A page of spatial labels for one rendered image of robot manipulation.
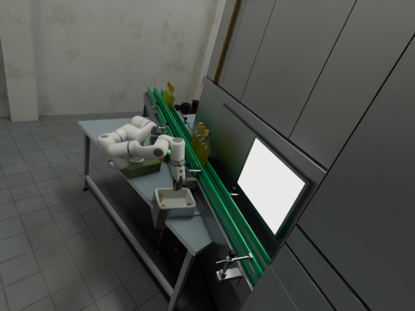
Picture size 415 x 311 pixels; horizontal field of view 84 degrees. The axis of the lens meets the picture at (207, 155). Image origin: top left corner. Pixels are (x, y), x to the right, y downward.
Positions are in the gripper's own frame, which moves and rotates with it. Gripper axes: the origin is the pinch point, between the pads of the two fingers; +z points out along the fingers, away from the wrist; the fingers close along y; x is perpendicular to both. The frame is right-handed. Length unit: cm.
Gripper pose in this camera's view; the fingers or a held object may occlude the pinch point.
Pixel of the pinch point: (177, 184)
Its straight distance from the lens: 132.0
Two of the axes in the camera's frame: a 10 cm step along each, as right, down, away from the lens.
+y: -4.7, -5.0, 7.3
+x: -8.8, 1.9, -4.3
